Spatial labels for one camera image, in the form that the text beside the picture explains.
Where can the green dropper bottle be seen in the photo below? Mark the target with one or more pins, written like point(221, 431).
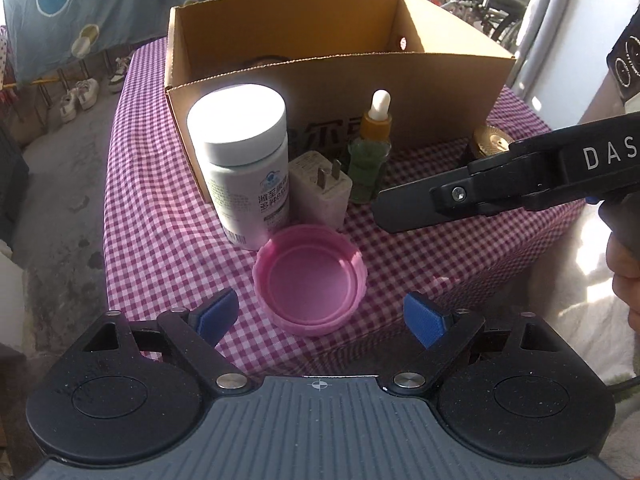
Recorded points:
point(367, 170)

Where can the pink plastic lid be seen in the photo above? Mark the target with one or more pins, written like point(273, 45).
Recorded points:
point(310, 280)

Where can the dark cabinet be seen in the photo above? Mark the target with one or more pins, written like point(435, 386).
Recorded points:
point(12, 185)

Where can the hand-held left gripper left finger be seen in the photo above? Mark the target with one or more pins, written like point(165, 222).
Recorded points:
point(217, 315)

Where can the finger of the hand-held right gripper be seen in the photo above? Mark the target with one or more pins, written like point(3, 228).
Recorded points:
point(410, 207)

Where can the white charger plug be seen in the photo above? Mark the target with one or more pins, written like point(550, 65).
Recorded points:
point(320, 195)

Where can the white shoe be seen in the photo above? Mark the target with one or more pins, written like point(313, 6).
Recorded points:
point(116, 82)
point(87, 94)
point(123, 66)
point(68, 106)

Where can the blue sheet with circles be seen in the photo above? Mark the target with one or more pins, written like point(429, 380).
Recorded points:
point(150, 0)

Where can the white pill bottle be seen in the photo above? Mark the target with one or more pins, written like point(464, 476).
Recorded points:
point(240, 195)

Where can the person's right hand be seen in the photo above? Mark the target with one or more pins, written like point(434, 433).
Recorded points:
point(627, 275)

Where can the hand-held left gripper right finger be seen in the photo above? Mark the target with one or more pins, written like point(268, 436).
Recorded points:
point(425, 317)

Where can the brown cardboard box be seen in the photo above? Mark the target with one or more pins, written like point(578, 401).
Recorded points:
point(440, 85)

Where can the black jar with gold lid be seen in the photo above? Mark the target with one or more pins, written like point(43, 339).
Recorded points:
point(487, 140)

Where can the purple checkered tablecloth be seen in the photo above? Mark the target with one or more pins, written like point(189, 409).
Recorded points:
point(165, 240)

